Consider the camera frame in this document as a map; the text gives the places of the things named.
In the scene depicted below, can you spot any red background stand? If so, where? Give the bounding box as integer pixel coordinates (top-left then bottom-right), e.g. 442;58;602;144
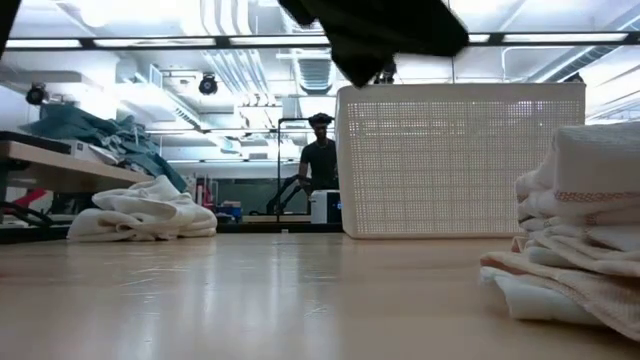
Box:
197;174;219;211

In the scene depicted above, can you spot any silver ventilation duct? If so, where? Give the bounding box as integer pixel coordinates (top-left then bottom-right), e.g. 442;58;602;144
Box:
278;0;347;96

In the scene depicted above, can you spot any blue cloth pile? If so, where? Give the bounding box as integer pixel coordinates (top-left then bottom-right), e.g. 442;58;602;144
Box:
19;102;190;192

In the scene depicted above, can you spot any white striped towel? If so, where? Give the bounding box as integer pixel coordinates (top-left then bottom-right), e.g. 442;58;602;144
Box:
479;122;640;344

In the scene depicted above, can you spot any white plastic bin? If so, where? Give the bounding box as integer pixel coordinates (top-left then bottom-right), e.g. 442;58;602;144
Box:
334;82;587;240

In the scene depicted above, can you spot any blue background box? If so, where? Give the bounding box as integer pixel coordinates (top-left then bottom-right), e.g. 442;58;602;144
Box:
214;199;245;224

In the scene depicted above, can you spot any black overhead camera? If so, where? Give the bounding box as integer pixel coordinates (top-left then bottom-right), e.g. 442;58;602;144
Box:
373;59;399;85

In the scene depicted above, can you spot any black background rig frame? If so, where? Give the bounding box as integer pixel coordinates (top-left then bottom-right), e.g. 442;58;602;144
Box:
276;117;321;216

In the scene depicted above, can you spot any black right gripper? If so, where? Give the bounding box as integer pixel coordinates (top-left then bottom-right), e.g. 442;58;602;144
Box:
277;0;471;89

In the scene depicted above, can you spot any person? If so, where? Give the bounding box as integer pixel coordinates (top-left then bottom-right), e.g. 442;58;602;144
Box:
298;112;341;201

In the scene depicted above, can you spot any black ceiling spotlight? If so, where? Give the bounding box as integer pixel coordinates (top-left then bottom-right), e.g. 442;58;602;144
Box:
198;72;220;96
24;82;49;106

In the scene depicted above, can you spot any white crumpled towel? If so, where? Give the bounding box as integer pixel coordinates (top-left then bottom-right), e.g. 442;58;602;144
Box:
67;174;219;243

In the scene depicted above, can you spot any white flat box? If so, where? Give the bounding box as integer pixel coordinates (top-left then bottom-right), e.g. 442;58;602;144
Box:
57;138;119;166

